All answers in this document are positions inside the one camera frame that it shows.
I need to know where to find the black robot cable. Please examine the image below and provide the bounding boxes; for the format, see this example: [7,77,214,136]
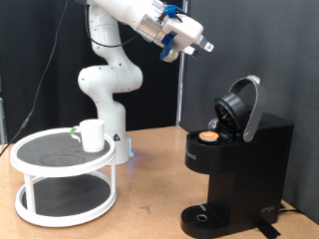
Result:
[0,0,70,157]

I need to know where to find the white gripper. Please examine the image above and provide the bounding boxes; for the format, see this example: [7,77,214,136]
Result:
[156,14,215,61]

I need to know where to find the black tape strip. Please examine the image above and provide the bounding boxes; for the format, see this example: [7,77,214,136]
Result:
[255,223,282,239]

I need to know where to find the black Keurig coffee machine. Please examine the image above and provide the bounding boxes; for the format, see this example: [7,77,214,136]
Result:
[179,75,295,239]

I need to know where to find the grey metal frame post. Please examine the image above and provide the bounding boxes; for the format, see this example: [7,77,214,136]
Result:
[0,76,7,144]

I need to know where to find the wrist camera on blue mount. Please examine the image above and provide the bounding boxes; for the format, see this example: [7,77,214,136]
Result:
[159,31,180,64]

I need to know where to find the white two-tier turntable stand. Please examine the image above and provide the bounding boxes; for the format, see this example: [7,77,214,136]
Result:
[9,126,118,228]

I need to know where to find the white mug with green mark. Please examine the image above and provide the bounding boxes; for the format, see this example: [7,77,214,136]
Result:
[70,119,107,153]

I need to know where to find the blue cable clip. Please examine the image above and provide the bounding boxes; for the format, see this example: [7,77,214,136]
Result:
[162,3,187,20]

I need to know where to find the black power cord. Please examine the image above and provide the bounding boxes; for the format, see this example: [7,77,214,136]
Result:
[278,202,302,215]

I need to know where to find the orange lid coffee pod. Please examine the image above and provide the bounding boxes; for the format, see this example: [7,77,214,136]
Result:
[197,130,221,144]

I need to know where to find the vertical metal pole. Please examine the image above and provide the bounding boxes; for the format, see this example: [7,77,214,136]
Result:
[174,0,190,126]

